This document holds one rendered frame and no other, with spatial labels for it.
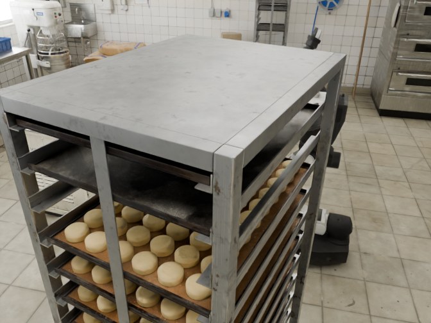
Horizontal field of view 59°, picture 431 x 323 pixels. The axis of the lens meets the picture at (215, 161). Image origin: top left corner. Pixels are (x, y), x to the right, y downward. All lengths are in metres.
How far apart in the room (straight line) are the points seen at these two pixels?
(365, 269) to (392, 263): 0.23
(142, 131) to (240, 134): 0.14
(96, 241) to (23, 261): 2.43
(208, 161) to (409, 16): 5.21
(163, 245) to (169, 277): 0.09
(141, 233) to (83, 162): 0.19
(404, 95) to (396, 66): 0.42
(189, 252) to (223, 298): 0.19
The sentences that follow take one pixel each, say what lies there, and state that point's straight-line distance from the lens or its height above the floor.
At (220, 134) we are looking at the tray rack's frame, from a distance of 0.53.
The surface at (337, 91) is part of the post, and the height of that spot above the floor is 1.73.
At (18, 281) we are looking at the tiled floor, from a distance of 3.11.
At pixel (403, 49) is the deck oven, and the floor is 0.96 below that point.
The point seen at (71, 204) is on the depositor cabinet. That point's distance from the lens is 3.34.
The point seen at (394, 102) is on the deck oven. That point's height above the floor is 0.23.
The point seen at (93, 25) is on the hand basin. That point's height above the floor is 0.86.
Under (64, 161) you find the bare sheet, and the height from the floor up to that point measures 1.67.
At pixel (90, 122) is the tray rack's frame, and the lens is 0.61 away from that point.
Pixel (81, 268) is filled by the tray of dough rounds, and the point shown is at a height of 1.42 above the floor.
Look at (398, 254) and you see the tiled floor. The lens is 3.37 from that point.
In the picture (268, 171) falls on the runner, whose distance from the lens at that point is 0.73.
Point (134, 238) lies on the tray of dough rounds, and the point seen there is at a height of 1.51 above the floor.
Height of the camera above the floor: 2.04
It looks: 29 degrees down
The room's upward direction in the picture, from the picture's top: 1 degrees clockwise
